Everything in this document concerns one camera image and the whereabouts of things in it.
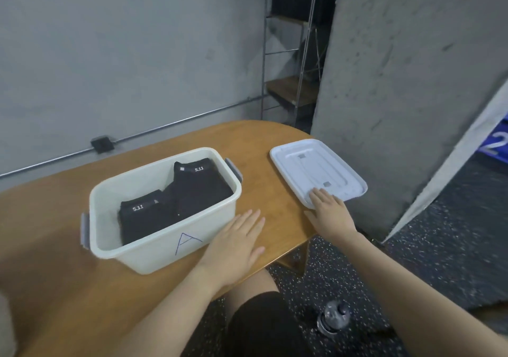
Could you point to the person's left hand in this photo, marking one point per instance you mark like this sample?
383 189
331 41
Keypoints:
234 250

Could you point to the person's right hand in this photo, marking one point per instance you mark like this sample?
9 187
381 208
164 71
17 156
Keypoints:
333 218

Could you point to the person's right forearm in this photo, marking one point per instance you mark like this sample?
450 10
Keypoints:
421 297

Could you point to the person's left forearm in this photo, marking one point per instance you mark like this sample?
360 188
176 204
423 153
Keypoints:
171 321

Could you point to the person's black shorts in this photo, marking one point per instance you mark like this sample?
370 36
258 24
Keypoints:
266 329

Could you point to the wooden table leg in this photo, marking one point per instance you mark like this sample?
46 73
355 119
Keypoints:
298 257

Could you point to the white flat tray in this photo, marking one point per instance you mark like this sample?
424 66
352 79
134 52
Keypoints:
317 166

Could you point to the clear plastic bottle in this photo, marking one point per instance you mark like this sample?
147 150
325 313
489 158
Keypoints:
334 319

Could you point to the white slanted panel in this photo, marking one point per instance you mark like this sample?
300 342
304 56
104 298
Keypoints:
452 166

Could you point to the blue sign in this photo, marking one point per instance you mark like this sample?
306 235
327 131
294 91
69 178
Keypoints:
496 140

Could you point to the grey wall pipe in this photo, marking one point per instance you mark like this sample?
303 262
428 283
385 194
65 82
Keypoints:
159 128

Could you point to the metal rack frame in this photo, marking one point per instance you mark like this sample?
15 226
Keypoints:
298 43

